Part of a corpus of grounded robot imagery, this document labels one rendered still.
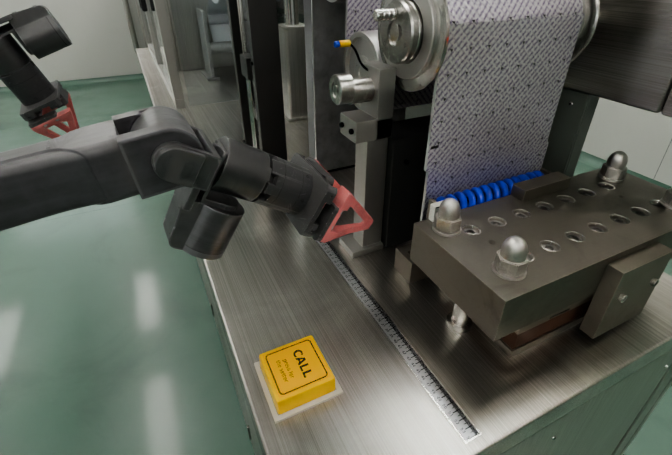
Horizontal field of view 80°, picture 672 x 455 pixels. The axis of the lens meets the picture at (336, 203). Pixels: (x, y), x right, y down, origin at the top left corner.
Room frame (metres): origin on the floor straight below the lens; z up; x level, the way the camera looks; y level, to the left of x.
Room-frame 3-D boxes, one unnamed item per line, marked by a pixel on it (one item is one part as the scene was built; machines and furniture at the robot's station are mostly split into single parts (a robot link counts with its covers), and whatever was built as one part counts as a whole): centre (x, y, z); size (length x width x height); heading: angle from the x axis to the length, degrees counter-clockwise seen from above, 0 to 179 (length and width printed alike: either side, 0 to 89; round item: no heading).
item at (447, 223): (0.43, -0.14, 1.05); 0.04 x 0.04 x 0.04
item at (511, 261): (0.35, -0.19, 1.05); 0.04 x 0.04 x 0.04
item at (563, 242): (0.46, -0.32, 1.00); 0.40 x 0.16 x 0.06; 116
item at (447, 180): (0.55, -0.23, 1.03); 0.23 x 0.01 x 0.09; 116
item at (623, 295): (0.38, -0.37, 0.96); 0.10 x 0.03 x 0.11; 116
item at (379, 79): (0.56, -0.04, 1.05); 0.06 x 0.05 x 0.31; 116
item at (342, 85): (0.55, -0.01, 1.18); 0.04 x 0.02 x 0.04; 26
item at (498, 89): (0.55, -0.23, 1.17); 0.23 x 0.01 x 0.18; 116
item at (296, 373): (0.30, 0.05, 0.91); 0.07 x 0.07 x 0.02; 26
